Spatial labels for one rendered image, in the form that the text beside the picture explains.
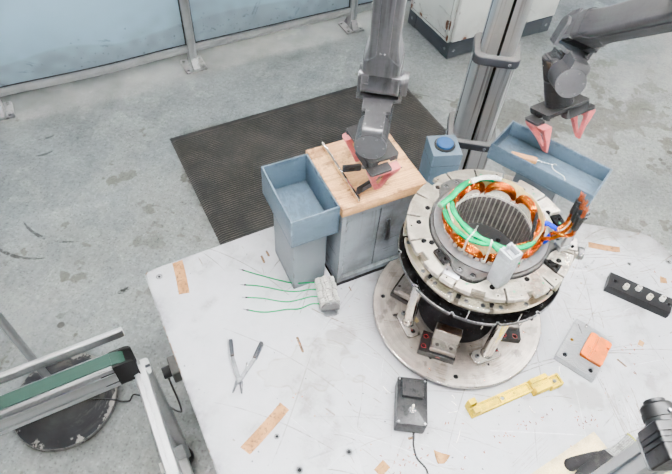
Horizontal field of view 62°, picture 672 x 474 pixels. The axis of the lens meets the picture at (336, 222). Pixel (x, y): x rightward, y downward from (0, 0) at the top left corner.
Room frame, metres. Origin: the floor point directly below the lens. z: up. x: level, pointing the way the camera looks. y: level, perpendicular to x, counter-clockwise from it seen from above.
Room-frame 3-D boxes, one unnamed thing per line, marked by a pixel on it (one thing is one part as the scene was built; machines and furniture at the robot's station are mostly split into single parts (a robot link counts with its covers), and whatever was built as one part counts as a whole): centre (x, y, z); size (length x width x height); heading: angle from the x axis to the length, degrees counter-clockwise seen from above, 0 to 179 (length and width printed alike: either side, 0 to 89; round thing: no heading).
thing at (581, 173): (0.95, -0.47, 0.92); 0.25 x 0.11 x 0.28; 55
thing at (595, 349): (0.62, -0.60, 0.80); 0.07 x 0.05 x 0.01; 146
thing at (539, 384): (0.50, -0.41, 0.80); 0.22 x 0.04 x 0.03; 114
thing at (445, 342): (0.59, -0.25, 0.85); 0.06 x 0.04 x 0.05; 75
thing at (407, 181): (0.87, -0.05, 1.05); 0.20 x 0.19 x 0.02; 119
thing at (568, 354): (0.62, -0.58, 0.79); 0.12 x 0.09 x 0.02; 146
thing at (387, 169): (0.80, -0.07, 1.13); 0.07 x 0.07 x 0.09; 30
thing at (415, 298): (0.64, -0.18, 0.91); 0.02 x 0.02 x 0.21
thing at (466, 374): (0.70, -0.30, 0.80); 0.39 x 0.39 x 0.01
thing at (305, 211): (0.80, 0.08, 0.92); 0.17 x 0.11 x 0.28; 29
